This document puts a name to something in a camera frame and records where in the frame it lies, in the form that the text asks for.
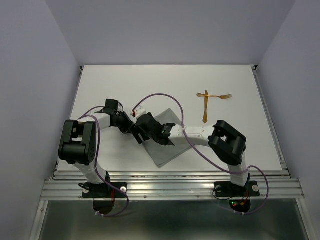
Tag grey cloth napkin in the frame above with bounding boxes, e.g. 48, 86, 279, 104
142, 108, 191, 168

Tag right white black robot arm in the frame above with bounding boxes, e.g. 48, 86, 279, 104
132, 111, 250, 195

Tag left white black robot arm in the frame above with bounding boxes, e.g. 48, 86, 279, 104
58, 99, 134, 197

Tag gold knife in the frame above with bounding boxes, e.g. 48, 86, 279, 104
202, 90, 209, 123

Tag gold fork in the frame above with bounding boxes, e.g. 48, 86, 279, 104
196, 93, 233, 100

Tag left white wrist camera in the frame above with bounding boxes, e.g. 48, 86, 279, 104
118, 102, 124, 112

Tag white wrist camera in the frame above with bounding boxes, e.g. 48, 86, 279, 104
131, 105, 147, 119
118, 102, 124, 112

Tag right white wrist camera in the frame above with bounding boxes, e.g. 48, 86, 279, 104
131, 105, 147, 119

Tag aluminium front rail frame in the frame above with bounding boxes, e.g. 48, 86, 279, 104
29, 166, 317, 240

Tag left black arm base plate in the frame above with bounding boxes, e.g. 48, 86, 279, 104
78, 182, 126, 199

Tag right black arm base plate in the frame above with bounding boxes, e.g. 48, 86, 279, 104
213, 181, 260, 198

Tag aluminium right side rail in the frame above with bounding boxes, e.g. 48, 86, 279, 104
251, 65, 291, 177

